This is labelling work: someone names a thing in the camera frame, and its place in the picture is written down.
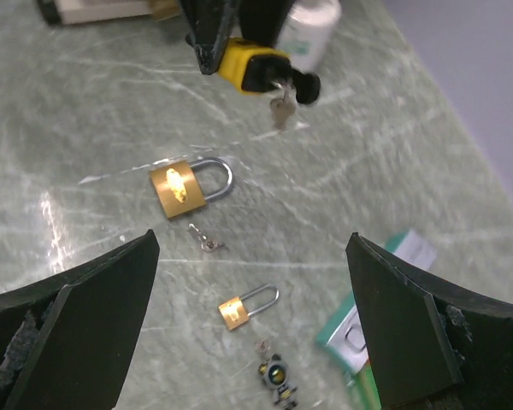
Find large brass padlock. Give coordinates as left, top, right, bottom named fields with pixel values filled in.
left=149, top=157, right=234, bottom=220

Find yellow padlock keys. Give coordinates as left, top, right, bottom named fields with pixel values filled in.
left=269, top=79, right=296, bottom=131

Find teal white small box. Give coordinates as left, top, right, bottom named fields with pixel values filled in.
left=316, top=229, right=437, bottom=409

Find yellow padlock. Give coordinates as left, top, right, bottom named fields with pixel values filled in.
left=217, top=38, right=321, bottom=105

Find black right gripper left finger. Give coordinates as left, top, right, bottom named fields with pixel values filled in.
left=0, top=230, right=160, bottom=409

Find small silver key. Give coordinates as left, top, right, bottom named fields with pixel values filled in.
left=188, top=223, right=226, bottom=253

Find key ring with keys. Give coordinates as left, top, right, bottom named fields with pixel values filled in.
left=254, top=339, right=300, bottom=410

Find small brass padlock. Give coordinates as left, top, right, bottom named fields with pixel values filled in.
left=217, top=284, right=280, bottom=331

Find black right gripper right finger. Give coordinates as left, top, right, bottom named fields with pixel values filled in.
left=346, top=233, right=513, bottom=409

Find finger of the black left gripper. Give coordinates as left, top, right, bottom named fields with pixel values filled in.
left=239, top=0, right=295, bottom=47
left=179, top=0, right=240, bottom=75

